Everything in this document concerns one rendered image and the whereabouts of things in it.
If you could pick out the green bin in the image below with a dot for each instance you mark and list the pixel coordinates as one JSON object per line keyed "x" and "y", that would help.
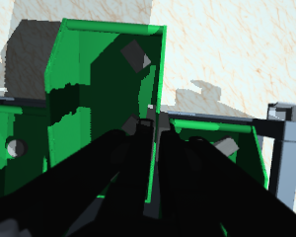
{"x": 30, "y": 125}
{"x": 90, "y": 88}
{"x": 247, "y": 157}

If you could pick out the grey metal shelf rack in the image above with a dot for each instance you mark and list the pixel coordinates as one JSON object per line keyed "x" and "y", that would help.
{"x": 280, "y": 124}

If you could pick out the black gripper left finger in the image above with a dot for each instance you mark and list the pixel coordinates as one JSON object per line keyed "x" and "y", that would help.
{"x": 50, "y": 203}

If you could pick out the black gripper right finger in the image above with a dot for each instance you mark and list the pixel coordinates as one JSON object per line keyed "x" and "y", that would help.
{"x": 244, "y": 207}

